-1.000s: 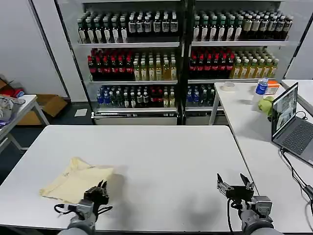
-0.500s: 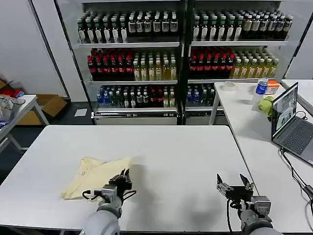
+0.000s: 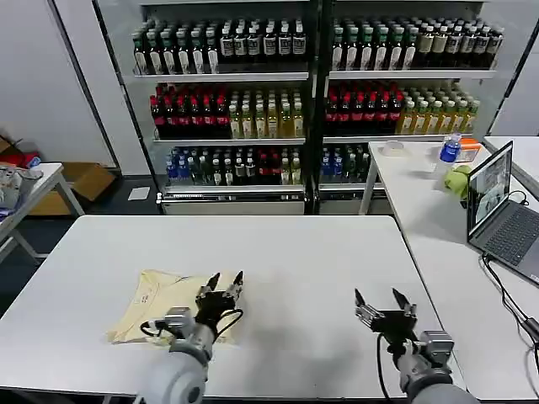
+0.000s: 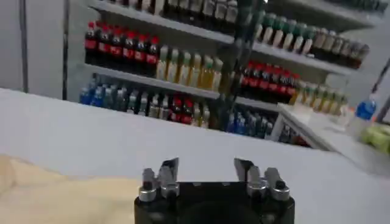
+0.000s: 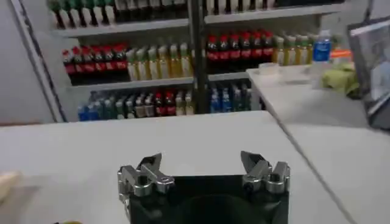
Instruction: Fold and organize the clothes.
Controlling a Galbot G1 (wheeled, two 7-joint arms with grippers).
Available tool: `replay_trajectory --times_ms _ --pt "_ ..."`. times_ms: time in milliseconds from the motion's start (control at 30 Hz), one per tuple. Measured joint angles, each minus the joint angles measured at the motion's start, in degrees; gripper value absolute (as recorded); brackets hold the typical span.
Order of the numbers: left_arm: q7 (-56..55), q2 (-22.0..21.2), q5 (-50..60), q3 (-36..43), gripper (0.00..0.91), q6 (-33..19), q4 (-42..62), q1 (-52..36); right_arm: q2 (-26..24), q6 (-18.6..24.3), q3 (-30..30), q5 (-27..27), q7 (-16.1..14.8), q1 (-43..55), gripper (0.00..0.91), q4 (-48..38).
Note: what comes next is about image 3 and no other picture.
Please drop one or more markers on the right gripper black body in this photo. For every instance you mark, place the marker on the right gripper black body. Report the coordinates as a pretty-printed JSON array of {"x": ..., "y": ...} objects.
[{"x": 396, "y": 324}]

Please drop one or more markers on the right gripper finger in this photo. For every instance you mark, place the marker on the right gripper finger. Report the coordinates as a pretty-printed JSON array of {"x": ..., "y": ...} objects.
[
  {"x": 407, "y": 306},
  {"x": 365, "y": 309}
]

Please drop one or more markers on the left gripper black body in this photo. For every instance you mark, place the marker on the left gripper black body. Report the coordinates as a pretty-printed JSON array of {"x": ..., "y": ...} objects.
[{"x": 215, "y": 309}]

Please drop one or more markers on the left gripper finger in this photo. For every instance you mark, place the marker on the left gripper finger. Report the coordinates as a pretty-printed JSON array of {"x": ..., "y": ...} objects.
[
  {"x": 209, "y": 286},
  {"x": 235, "y": 288}
]

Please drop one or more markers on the beige shirt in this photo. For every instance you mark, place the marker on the beige shirt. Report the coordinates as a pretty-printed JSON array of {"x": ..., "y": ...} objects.
[{"x": 164, "y": 294}]

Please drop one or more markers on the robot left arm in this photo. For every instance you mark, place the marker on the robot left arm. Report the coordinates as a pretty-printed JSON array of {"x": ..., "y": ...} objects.
[{"x": 181, "y": 366}]

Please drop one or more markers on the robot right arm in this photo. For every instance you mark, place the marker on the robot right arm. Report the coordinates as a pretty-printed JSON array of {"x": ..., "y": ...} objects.
[{"x": 425, "y": 370}]

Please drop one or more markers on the white sheet on floor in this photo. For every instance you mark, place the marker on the white sheet on floor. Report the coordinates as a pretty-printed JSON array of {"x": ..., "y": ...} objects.
[{"x": 139, "y": 193}]

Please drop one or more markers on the black power adapter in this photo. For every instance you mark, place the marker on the black power adapter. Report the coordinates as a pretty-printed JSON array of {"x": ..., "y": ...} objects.
[{"x": 532, "y": 330}]

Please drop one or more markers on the grey open laptop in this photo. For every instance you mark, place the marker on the grey open laptop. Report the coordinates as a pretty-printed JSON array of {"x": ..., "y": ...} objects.
[{"x": 501, "y": 210}]

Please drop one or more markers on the green soft object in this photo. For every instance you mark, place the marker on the green soft object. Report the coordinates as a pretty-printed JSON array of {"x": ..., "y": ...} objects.
[{"x": 457, "y": 180}]

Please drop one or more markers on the white tape roll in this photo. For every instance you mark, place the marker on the white tape roll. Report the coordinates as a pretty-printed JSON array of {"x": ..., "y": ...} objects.
[{"x": 391, "y": 148}]

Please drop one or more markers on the blue-label water bottle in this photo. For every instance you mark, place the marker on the blue-label water bottle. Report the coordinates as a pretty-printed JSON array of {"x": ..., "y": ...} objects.
[{"x": 449, "y": 150}]

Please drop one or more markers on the brown cardboard box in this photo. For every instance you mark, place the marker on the brown cardboard box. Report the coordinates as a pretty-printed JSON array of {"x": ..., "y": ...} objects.
[{"x": 84, "y": 183}]

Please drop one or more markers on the orange and white box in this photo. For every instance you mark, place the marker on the orange and white box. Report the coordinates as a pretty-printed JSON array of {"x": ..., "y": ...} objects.
[{"x": 469, "y": 151}]

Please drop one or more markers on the white cluttered work table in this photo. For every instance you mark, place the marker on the white cluttered work table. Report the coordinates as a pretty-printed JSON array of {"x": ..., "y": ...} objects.
[{"x": 38, "y": 198}]

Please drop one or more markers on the shelf rack with drink bottles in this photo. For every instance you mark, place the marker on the shelf rack with drink bottles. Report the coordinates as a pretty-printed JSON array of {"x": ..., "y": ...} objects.
[{"x": 311, "y": 105}]

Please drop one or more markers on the grey crumpled bag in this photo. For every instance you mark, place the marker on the grey crumpled bag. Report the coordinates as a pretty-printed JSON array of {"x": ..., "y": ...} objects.
[{"x": 19, "y": 185}]

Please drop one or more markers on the red package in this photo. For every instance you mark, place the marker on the red package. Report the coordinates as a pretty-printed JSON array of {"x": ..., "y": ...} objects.
[{"x": 21, "y": 160}]

